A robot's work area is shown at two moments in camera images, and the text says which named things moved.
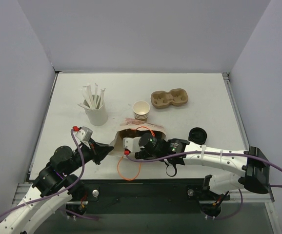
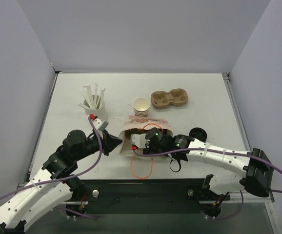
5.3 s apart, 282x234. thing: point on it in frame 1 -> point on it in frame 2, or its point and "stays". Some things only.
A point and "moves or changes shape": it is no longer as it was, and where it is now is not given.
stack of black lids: x=197 y=135 stays
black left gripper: x=94 y=151 -> x=106 y=143
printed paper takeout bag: x=116 y=147 moves or changes shape
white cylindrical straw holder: x=94 y=107 stays
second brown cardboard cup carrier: x=161 y=100 stays
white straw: x=102 y=92 stays
